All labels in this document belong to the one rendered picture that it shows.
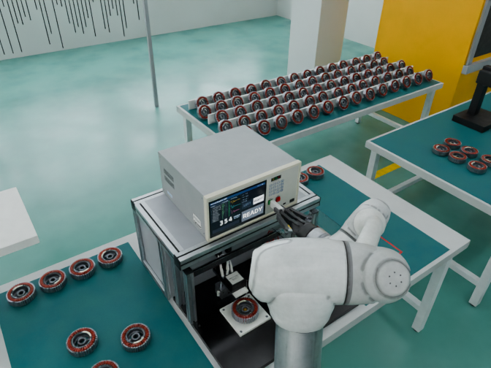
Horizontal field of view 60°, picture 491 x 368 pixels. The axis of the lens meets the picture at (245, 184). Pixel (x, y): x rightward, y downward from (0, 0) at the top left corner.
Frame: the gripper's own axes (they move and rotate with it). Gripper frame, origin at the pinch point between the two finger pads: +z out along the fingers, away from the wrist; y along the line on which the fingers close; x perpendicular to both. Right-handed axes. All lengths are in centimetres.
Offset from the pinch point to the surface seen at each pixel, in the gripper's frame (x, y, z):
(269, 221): -7.3, -1.9, 1.4
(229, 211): 3.9, -19.4, 4.3
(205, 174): 13.5, -21.1, 17.4
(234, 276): -26.2, -19.9, -0.4
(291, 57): -77, 277, 309
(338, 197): -43, 72, 29
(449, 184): -44, 138, 1
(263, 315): -40.0, -14.9, -13.6
